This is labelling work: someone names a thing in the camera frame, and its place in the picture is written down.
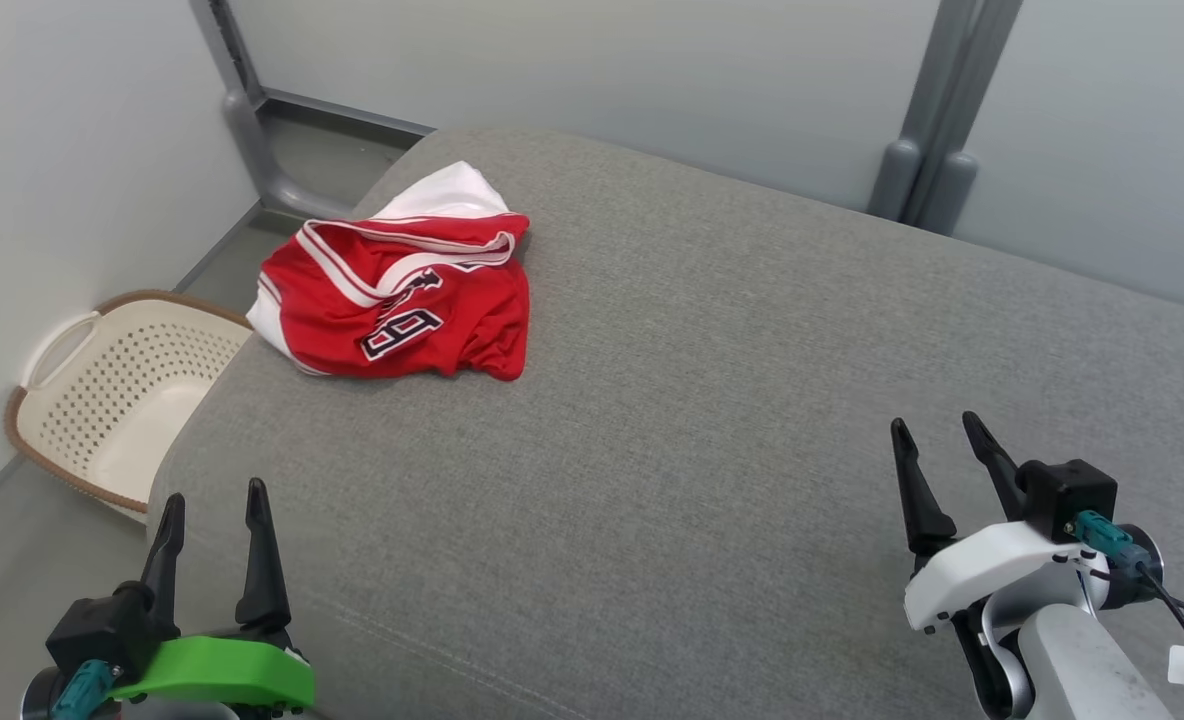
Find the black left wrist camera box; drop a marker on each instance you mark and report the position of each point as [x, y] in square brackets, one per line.
[102, 630]

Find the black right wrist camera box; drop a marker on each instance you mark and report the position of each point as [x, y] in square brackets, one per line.
[1067, 495]

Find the red Bulls jersey white sleeves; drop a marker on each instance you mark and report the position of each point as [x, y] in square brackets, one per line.
[452, 320]

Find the grey double partition post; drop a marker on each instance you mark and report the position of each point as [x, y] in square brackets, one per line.
[957, 80]

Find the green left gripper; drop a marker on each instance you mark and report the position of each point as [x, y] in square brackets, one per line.
[222, 670]

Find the cream perforated laundry basket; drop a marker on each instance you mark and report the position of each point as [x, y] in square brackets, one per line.
[122, 390]

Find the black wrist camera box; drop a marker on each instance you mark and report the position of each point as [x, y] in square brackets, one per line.
[1067, 495]
[102, 630]

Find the grey curved corner frame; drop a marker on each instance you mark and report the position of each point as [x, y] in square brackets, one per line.
[250, 130]

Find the grey fabric sofa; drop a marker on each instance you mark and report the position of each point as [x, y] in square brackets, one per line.
[702, 450]

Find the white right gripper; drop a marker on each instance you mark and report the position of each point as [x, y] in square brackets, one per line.
[992, 565]

